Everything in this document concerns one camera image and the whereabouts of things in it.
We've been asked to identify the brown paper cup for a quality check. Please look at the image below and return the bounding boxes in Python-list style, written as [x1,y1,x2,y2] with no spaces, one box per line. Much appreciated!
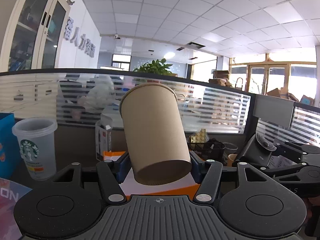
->
[119,83,191,185]
[227,153,237,167]

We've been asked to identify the orange cardboard box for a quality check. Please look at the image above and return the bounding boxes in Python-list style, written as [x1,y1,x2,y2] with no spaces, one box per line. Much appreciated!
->
[102,151,200,199]

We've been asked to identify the black mesh desk organizer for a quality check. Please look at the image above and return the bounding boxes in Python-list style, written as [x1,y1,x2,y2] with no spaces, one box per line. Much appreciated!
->
[187,138,225,162]

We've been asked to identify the yellow building block plate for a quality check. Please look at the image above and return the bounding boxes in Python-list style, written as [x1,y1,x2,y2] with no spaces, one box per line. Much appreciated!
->
[189,128,209,143]

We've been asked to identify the small upright product box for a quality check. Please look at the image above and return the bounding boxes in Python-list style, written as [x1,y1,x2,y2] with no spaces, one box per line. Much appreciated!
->
[95,113,113,161]

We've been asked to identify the Starbucks plastic cup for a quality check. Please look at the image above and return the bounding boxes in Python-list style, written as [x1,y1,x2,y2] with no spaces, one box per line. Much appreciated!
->
[12,118,57,181]

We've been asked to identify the frosted glass partition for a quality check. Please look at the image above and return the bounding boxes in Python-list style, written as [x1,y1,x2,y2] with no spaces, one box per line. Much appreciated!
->
[1,68,255,134]

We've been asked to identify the green potted plant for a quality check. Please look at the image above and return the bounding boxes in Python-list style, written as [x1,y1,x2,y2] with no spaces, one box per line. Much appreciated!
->
[133,58,177,76]

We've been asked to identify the beige glass-door cabinet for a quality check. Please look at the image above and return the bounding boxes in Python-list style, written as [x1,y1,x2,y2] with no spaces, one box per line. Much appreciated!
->
[1,0,71,72]

